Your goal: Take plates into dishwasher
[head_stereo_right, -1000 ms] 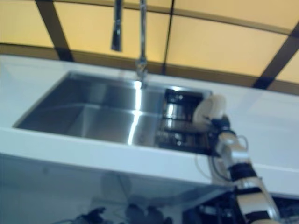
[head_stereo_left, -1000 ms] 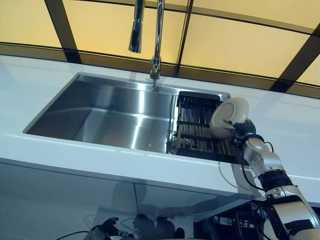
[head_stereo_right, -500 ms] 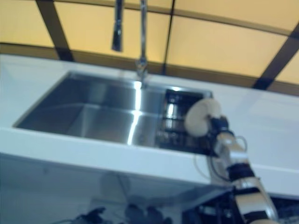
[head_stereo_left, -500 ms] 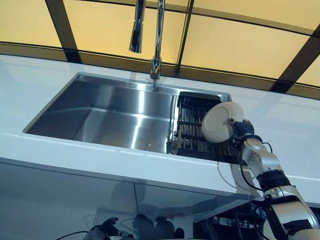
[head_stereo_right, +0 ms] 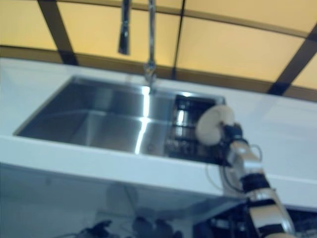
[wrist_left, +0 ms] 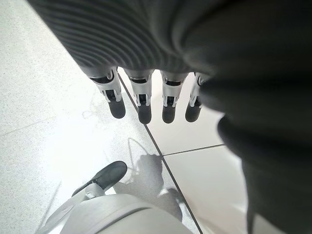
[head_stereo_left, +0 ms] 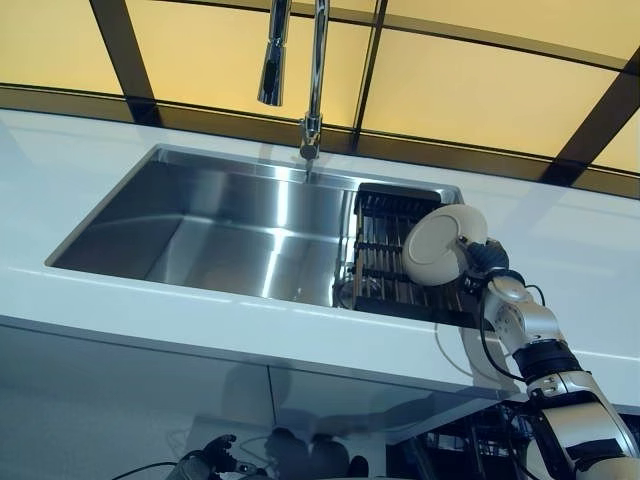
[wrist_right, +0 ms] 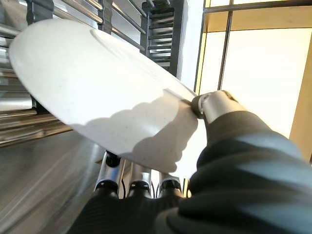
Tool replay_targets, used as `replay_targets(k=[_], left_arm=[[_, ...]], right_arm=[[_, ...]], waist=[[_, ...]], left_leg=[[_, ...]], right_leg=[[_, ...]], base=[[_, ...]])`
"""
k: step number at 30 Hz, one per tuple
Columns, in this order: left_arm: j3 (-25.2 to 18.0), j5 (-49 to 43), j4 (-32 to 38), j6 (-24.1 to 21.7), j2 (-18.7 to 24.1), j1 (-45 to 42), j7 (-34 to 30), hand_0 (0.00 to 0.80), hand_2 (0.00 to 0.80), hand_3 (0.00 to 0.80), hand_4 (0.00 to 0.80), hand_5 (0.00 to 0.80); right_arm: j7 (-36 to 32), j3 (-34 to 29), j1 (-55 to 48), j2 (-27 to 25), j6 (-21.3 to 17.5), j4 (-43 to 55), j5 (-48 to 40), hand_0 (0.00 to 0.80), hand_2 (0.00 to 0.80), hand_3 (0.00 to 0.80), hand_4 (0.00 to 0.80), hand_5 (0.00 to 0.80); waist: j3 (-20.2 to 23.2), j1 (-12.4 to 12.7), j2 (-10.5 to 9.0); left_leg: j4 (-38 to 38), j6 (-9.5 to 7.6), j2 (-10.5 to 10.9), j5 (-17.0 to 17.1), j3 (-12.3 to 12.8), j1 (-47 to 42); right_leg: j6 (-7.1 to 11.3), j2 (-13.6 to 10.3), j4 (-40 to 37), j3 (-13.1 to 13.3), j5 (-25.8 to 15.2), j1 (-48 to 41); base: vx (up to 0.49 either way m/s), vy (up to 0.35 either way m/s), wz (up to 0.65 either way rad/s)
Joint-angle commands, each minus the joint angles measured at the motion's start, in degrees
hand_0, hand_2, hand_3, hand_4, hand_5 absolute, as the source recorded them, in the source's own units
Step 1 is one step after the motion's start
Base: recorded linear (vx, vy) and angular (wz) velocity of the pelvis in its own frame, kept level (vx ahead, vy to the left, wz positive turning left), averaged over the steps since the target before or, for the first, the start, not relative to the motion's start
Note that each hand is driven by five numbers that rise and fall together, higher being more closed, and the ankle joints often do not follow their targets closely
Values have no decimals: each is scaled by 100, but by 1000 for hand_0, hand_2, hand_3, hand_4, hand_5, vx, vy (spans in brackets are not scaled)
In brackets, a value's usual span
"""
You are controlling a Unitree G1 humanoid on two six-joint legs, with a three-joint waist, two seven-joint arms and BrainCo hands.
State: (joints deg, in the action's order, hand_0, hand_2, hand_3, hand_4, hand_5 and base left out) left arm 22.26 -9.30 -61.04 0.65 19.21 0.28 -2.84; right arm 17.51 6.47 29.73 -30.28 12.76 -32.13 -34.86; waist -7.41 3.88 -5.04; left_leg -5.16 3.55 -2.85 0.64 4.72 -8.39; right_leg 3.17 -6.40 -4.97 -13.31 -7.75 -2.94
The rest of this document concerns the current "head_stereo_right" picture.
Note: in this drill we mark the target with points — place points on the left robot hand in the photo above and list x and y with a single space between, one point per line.
99 228

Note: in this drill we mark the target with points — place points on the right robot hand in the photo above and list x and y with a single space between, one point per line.
234 131

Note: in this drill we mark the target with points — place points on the cream round plate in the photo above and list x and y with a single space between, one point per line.
210 126

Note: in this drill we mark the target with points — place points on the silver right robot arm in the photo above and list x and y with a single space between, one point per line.
252 173

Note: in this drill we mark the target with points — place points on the built-in dishwasher with door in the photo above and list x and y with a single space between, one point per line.
223 223

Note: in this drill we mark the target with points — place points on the black sink dish rack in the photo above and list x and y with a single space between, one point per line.
183 129

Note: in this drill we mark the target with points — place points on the white glossy cabinet door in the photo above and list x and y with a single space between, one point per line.
49 203
173 203

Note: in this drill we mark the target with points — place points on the stainless steel kitchen sink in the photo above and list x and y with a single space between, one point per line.
86 116

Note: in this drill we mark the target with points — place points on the chrome pull-down kitchen faucet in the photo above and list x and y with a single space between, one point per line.
151 37

